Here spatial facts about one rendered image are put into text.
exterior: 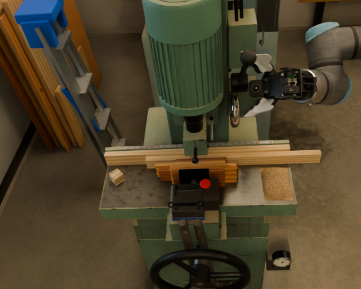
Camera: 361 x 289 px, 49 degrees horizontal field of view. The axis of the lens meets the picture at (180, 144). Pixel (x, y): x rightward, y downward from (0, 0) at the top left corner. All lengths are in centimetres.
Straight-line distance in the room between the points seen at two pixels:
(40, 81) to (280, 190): 166
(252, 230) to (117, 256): 105
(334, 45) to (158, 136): 74
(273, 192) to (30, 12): 117
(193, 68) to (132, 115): 196
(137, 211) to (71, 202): 127
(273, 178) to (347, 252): 106
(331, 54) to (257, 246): 68
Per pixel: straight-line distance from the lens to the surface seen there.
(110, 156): 133
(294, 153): 130
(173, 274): 162
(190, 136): 117
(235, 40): 121
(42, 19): 176
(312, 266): 216
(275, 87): 101
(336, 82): 115
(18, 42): 233
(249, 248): 144
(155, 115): 165
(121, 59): 345
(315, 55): 117
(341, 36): 119
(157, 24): 90
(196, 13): 87
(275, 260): 139
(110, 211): 127
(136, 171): 133
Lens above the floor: 191
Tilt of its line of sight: 47 degrees down
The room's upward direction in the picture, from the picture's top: 8 degrees counter-clockwise
